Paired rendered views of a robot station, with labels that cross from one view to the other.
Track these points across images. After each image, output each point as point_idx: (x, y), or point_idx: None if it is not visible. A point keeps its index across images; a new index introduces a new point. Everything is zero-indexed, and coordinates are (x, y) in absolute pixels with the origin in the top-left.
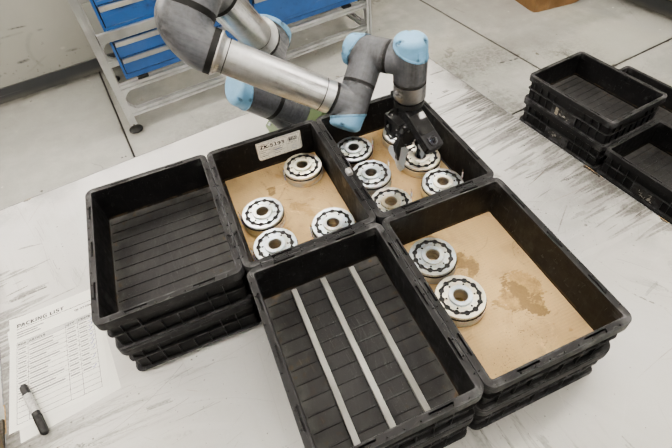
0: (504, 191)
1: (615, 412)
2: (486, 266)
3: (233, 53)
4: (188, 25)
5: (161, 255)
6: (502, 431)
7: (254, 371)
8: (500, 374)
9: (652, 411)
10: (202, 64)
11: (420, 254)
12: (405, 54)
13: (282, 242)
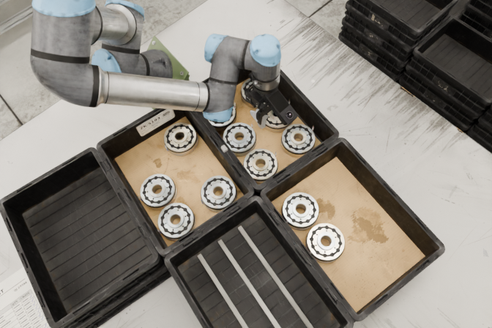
0: (348, 149)
1: (433, 292)
2: (340, 207)
3: (113, 88)
4: (69, 78)
5: (80, 241)
6: (361, 321)
7: (178, 312)
8: (359, 294)
9: (455, 286)
10: (88, 105)
11: (291, 209)
12: (263, 61)
13: (181, 217)
